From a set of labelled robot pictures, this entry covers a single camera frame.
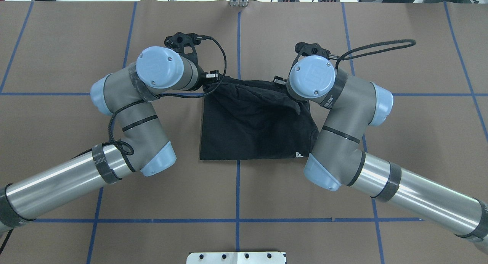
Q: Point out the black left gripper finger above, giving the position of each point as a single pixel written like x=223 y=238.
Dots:
x=213 y=76

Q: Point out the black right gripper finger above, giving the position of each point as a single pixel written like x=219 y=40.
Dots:
x=279 y=81

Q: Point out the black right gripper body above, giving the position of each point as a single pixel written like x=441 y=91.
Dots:
x=279 y=80

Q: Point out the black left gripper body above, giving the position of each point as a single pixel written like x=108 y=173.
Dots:
x=212 y=76

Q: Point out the black graphic t-shirt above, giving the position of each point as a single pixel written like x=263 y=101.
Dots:
x=245 y=120

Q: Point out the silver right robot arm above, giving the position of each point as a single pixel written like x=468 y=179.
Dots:
x=338 y=156

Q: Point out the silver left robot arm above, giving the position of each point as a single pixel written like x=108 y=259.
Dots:
x=136 y=138

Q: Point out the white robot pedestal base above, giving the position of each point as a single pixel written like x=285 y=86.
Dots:
x=249 y=257

